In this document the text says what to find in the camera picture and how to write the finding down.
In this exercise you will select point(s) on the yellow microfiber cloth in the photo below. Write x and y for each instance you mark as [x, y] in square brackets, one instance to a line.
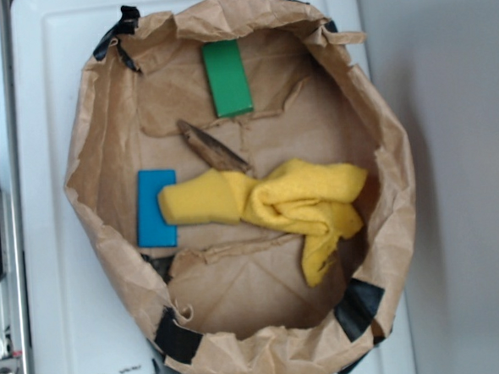
[298, 197]

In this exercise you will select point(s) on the brown wood piece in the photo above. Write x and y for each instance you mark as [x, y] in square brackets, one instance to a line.
[211, 150]

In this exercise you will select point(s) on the green rectangular block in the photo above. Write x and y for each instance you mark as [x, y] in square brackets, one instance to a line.
[226, 76]

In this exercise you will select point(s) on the blue rectangular block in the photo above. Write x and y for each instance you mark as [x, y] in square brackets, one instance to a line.
[152, 229]

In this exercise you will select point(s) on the white plastic tray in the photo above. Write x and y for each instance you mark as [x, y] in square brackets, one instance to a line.
[78, 324]

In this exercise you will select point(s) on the metal frame rail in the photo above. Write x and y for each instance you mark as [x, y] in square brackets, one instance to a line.
[16, 355]

